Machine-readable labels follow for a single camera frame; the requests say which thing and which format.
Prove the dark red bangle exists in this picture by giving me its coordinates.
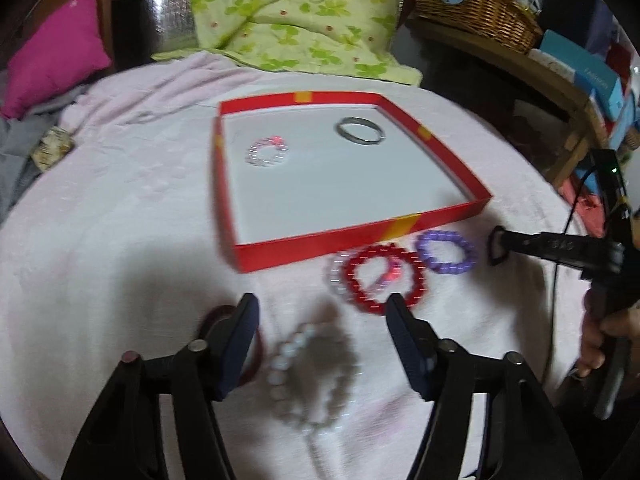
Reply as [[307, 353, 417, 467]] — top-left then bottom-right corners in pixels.
[[202, 305, 266, 388]]

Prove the person's right hand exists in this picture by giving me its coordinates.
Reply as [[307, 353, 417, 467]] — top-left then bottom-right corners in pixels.
[[575, 305, 640, 381]]

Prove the pale pink bead bracelet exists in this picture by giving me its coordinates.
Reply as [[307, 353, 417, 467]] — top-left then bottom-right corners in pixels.
[[244, 136, 291, 170]]

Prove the magenta pillow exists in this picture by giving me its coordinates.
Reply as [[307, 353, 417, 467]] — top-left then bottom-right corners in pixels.
[[0, 0, 113, 121]]

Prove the silver metal bangle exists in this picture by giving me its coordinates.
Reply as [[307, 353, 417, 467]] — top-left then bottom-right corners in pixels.
[[334, 116, 386, 147]]

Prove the wicker basket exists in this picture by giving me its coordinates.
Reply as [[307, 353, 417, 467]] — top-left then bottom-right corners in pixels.
[[412, 0, 546, 56]]

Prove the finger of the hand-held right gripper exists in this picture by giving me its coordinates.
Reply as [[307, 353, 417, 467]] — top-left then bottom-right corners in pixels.
[[487, 226, 624, 279]]

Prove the purple bead bracelet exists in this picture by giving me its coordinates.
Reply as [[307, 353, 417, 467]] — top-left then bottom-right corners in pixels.
[[416, 230, 478, 276]]

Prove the red bead bracelet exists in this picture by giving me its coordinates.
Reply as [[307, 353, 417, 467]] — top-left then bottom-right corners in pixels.
[[341, 242, 428, 316]]

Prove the clear white bead bracelet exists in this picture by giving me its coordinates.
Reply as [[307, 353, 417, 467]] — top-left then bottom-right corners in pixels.
[[327, 252, 401, 302]]

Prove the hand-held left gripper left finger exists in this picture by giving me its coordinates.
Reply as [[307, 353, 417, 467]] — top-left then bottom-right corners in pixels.
[[62, 292, 260, 480]]

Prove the green floral quilt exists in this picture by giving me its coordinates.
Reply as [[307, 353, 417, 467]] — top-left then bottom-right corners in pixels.
[[150, 0, 423, 86]]

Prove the blue cardboard box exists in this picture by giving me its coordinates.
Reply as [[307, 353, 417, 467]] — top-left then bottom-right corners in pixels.
[[537, 30, 626, 116]]

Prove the wooden shelf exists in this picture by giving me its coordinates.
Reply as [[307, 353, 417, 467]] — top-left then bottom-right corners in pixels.
[[405, 15, 608, 186]]

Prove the red shallow box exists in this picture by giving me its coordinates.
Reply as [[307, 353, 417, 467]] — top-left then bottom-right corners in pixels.
[[212, 91, 493, 275]]

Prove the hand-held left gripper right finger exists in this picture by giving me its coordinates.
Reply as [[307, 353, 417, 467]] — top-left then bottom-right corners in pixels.
[[385, 293, 583, 480]]

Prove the large white bead bracelet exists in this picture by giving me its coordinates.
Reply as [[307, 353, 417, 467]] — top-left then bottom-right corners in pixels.
[[265, 322, 363, 436]]

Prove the small patterned pouch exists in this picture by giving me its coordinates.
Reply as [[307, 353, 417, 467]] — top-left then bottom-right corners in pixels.
[[32, 126, 76, 171]]

